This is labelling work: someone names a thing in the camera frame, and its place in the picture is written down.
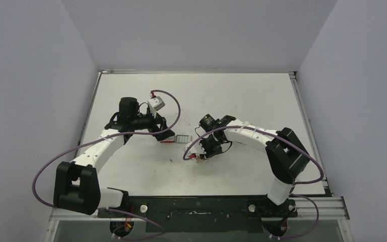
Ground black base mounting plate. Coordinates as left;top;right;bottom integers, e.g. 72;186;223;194
98;195;298;233

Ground aluminium frame rail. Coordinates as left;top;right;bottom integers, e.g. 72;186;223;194
51;196;350;221

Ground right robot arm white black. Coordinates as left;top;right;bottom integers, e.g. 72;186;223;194
194;114;309;216

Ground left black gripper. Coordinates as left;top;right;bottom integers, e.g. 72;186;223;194
132;107;175;140

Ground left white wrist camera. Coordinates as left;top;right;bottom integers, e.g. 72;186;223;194
147;96;165;117

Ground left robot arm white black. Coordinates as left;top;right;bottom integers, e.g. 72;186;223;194
53;95;175;217

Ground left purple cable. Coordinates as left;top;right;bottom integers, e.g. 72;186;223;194
32;89;182;242

